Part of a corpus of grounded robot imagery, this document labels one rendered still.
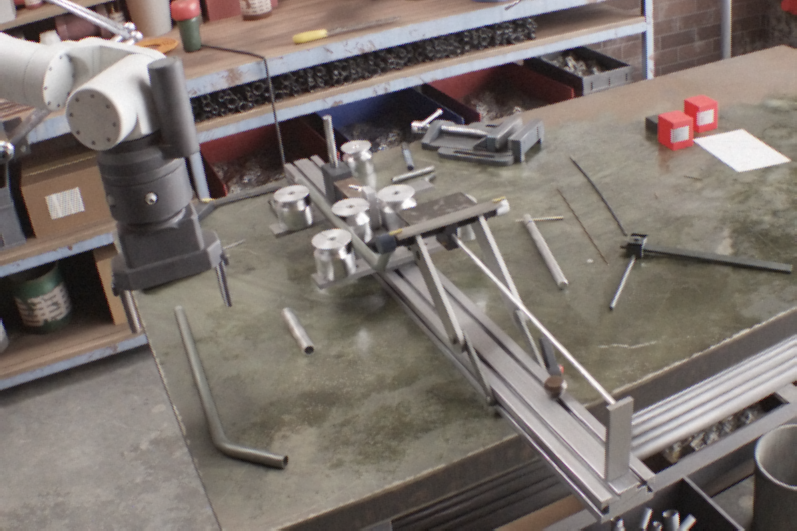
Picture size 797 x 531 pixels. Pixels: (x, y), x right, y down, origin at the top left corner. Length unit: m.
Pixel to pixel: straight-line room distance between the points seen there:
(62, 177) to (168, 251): 1.62
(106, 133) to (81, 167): 1.72
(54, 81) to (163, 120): 0.13
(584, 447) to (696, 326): 0.28
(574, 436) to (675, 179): 0.65
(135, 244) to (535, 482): 1.09
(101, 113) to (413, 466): 0.45
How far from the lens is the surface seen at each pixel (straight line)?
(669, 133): 1.53
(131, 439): 2.50
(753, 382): 2.06
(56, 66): 0.93
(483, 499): 1.77
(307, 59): 2.53
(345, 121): 3.17
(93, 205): 2.59
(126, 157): 0.89
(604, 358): 1.03
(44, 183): 2.56
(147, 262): 0.95
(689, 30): 4.36
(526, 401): 0.93
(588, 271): 1.18
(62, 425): 2.64
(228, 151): 3.06
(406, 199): 1.21
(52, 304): 2.81
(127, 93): 0.86
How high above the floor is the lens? 1.49
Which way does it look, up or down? 28 degrees down
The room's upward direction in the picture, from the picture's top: 8 degrees counter-clockwise
